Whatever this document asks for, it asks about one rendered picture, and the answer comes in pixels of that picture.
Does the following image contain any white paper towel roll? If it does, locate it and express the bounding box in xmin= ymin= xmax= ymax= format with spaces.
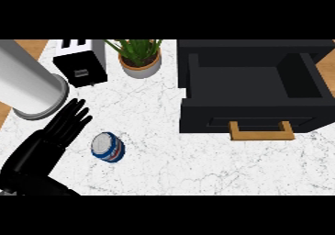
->
xmin=0 ymin=39 xmax=71 ymax=121

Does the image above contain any black drawer front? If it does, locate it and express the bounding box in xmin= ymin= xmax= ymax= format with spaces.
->
xmin=177 ymin=96 xmax=335 ymax=134

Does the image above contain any blue and white can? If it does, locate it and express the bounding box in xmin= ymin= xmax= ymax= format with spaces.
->
xmin=90 ymin=131 xmax=126 ymax=163

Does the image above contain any black and white toaster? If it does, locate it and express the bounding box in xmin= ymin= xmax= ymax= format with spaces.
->
xmin=52 ymin=39 xmax=110 ymax=89

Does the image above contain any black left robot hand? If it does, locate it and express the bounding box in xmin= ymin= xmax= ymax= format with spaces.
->
xmin=0 ymin=97 xmax=93 ymax=196

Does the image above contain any wooden drawer handle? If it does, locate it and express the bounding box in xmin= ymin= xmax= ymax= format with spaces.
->
xmin=228 ymin=120 xmax=295 ymax=141

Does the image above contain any black drawer cabinet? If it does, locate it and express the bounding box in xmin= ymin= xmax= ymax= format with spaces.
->
xmin=176 ymin=39 xmax=335 ymax=99

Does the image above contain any green potted plant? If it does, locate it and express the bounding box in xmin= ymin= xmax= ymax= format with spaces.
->
xmin=104 ymin=39 xmax=164 ymax=80

